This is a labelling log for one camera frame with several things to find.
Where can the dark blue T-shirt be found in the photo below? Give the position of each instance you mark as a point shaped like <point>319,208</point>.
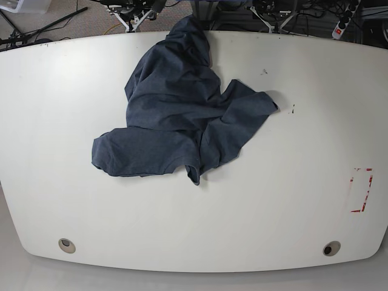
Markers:
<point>177,115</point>

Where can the red tape rectangle marking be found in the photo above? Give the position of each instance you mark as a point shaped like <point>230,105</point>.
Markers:
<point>360,185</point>

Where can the white power strip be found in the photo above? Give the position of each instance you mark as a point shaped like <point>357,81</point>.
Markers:
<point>345,19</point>

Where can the aluminium frame column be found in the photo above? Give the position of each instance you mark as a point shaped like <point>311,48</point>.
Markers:
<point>205,11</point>

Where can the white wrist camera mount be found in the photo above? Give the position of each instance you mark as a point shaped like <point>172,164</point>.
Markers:
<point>131,17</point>

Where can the left table cable grommet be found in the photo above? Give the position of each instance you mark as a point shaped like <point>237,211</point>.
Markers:
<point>66,246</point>

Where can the table cable grommet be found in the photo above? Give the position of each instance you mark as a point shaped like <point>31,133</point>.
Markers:
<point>332,248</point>
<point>66,246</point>

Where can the right table cable grommet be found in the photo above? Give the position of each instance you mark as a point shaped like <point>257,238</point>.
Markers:
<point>332,248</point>

